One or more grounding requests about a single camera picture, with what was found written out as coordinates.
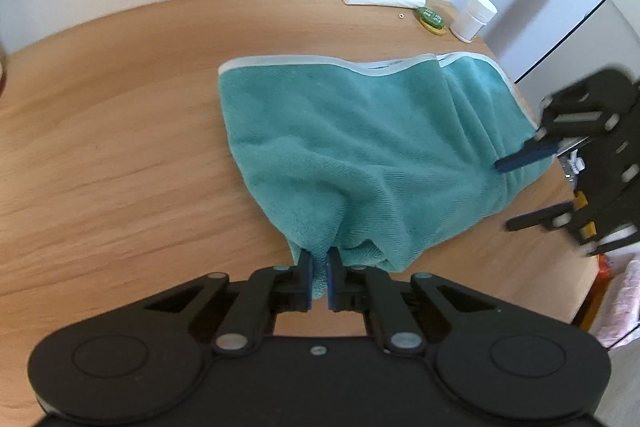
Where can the white vented appliance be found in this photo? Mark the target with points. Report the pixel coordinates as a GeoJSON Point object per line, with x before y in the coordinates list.
{"type": "Point", "coordinates": [590, 42]}

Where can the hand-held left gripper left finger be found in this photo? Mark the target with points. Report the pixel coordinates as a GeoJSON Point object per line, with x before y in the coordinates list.
{"type": "Point", "coordinates": [309, 287]}

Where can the teal towel white trim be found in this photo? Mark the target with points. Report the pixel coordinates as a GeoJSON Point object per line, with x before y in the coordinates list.
{"type": "Point", "coordinates": [375, 147]}

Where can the white pill bottle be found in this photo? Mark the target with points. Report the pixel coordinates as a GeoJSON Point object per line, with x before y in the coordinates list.
{"type": "Point", "coordinates": [472, 19]}

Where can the orange box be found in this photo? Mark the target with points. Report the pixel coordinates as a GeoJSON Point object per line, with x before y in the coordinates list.
{"type": "Point", "coordinates": [605, 269]}

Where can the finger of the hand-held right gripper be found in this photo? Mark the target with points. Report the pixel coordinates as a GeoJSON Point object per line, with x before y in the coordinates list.
{"type": "Point", "coordinates": [540, 218]}
{"type": "Point", "coordinates": [530, 154]}

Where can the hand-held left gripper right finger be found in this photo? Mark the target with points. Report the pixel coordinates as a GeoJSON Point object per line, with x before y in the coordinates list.
{"type": "Point", "coordinates": [331, 287]}

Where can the green round tin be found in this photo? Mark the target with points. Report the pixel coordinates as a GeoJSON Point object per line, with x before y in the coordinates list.
{"type": "Point", "coordinates": [432, 19]}

